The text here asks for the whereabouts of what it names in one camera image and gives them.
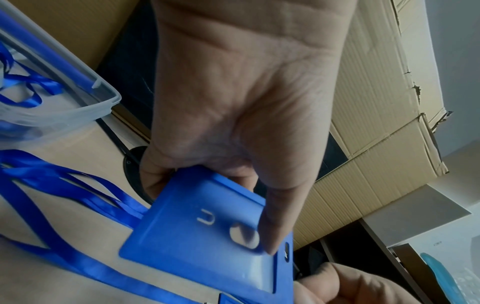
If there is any blue plastic badge holder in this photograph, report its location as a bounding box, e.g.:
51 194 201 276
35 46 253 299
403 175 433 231
118 166 295 304

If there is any white rectangular block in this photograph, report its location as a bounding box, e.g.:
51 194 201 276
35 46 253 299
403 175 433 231
359 183 472 247

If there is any black round cable grommet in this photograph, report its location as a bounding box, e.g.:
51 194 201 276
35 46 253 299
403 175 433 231
123 145 155 206

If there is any black cable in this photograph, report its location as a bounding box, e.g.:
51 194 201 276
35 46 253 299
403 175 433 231
95 117 133 156

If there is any light blue plastic item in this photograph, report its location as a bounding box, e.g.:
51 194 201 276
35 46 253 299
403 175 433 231
419 252 452 304

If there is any blue lanyard strap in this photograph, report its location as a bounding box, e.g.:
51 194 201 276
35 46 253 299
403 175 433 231
0 178 213 304
0 149 152 230

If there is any large corrugated cardboard box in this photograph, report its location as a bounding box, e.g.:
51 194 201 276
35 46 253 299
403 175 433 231
329 0 453 159

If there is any blue ribbon bundle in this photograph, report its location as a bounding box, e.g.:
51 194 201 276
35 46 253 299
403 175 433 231
0 41 65 108

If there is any person's right hand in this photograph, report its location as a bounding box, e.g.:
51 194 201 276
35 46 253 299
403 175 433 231
291 261 418 304

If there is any brown cardboard box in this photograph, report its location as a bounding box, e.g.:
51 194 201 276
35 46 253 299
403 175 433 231
10 0 152 73

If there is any clear plastic container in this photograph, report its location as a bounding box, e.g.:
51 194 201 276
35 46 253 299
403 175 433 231
0 0 123 149

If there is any person's left hand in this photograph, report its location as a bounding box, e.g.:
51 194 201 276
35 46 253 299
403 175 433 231
139 0 362 256

